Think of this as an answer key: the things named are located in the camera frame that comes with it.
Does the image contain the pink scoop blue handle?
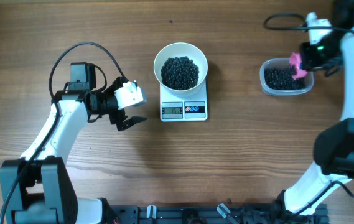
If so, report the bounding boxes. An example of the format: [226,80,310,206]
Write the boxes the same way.
[289,52,307,80]

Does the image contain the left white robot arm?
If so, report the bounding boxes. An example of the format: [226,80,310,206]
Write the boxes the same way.
[0,62,146,223]

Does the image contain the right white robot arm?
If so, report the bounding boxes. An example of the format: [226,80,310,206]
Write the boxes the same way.
[278,0,354,222]

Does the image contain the white digital kitchen scale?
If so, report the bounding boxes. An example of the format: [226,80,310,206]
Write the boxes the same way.
[160,82,208,122]

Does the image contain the black beans in bowl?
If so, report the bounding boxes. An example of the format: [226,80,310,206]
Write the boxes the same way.
[161,56,199,90]

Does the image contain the white paper bowl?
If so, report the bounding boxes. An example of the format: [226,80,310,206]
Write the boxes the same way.
[153,42,208,96]

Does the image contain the black beans in container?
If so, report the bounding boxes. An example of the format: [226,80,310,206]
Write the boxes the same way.
[264,67,306,90]

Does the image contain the clear plastic bean container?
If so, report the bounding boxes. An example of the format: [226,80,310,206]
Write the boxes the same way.
[259,58,315,96]

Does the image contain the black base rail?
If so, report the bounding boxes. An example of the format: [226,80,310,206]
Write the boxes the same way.
[102,204,330,224]

